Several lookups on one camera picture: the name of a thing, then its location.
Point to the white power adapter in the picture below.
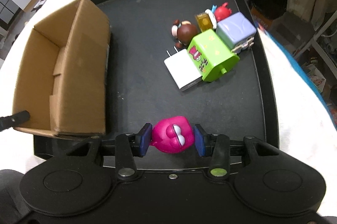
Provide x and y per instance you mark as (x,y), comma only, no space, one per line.
(182,69)

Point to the black tray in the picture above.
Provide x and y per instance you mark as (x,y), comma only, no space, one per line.
(149,78)

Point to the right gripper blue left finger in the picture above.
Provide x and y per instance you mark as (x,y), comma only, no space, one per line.
(129,146)

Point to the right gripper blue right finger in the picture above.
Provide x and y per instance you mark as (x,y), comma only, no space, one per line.
(216,147)

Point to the green hexagonal box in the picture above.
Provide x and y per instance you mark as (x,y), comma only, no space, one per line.
(211,56)

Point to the red and blue small figurine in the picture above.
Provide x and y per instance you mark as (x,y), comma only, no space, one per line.
(210,18)

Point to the lavender cube toy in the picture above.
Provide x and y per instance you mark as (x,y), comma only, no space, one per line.
(237,32)

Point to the brown-haired small figurine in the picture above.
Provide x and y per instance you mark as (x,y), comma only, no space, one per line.
(183,32)

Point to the brown cardboard box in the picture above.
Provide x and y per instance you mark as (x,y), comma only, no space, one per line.
(61,77)

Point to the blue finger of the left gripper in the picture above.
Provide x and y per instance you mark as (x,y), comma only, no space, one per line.
(14,120)

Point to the white tablecloth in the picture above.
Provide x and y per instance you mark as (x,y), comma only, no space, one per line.
(307,131)

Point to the pink toy figure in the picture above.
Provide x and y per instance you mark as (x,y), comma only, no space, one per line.
(172,135)

